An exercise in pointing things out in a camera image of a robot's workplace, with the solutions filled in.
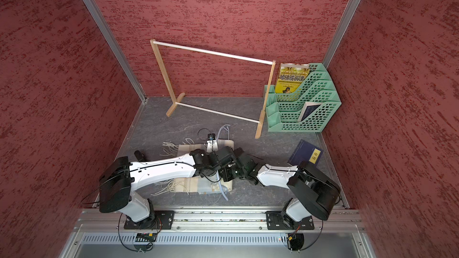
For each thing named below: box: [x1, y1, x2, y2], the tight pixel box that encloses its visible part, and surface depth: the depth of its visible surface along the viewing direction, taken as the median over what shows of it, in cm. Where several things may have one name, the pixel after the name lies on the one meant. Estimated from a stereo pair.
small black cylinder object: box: [133, 149, 145, 162], surface depth 91 cm
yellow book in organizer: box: [274, 62, 311, 94], surface depth 106 cm
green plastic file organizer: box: [265, 63, 342, 132], surface depth 102 cm
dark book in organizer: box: [297, 101, 323, 123], surface depth 96 cm
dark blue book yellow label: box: [286, 139, 324, 167], surface depth 96 cm
